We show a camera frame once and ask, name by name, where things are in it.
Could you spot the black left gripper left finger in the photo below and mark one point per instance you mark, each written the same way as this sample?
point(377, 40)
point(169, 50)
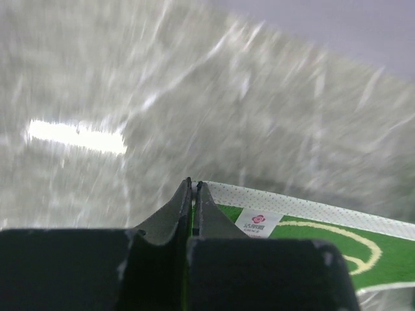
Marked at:
point(159, 254)

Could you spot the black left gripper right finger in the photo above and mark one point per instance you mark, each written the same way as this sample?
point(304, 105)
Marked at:
point(208, 220)

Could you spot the yellow green patterned towel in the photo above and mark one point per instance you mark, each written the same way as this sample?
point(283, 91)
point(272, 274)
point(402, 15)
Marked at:
point(378, 251)

